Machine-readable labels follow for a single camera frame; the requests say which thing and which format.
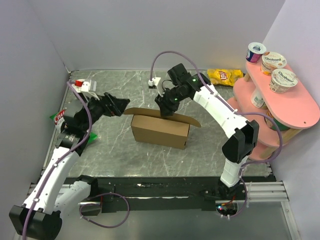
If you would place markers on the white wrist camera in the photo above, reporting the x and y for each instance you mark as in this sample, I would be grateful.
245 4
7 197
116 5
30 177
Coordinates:
154 84
86 86

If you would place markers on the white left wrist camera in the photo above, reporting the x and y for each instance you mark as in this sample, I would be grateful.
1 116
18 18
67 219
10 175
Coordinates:
86 86

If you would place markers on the pink three-tier shelf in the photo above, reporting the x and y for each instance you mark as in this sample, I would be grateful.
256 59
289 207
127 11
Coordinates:
295 108

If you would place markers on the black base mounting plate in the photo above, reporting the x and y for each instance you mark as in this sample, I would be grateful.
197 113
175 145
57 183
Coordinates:
171 193

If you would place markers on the green can lower shelf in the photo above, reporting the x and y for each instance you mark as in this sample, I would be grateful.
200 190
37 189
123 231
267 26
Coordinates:
272 125

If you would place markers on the brown cardboard box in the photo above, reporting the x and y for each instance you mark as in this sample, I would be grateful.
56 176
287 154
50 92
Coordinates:
148 126

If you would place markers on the green Chuba chips bag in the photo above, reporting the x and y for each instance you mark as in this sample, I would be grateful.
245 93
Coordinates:
59 122

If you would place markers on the yellow Lays chips bag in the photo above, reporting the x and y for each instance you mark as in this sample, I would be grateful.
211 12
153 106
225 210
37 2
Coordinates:
225 77

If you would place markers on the purple white yogurt cup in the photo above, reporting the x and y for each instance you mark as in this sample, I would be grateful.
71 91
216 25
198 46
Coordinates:
254 52

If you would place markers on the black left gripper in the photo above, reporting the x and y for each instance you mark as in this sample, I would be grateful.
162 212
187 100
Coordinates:
111 105

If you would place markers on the Chobani yogurt cup front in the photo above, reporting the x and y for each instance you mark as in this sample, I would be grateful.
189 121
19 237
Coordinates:
282 80

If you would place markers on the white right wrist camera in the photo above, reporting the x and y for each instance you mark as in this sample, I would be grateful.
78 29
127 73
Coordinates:
154 84

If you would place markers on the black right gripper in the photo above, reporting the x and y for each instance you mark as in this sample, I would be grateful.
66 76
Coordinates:
166 109

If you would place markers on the white cup middle shelf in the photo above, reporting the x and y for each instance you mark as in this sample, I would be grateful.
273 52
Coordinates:
257 100

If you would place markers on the aluminium rail frame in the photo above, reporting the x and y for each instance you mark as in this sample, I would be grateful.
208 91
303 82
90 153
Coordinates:
41 215

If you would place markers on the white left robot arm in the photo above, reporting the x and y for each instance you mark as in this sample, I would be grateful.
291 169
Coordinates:
55 170

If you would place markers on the chobani yogurt cup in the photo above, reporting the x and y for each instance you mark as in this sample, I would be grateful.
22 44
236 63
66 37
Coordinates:
272 61
282 80

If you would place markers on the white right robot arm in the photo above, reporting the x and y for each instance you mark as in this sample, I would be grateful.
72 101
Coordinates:
242 134

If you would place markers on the Chobani yogurt cup rear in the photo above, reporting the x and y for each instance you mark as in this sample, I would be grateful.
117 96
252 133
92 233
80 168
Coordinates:
272 61

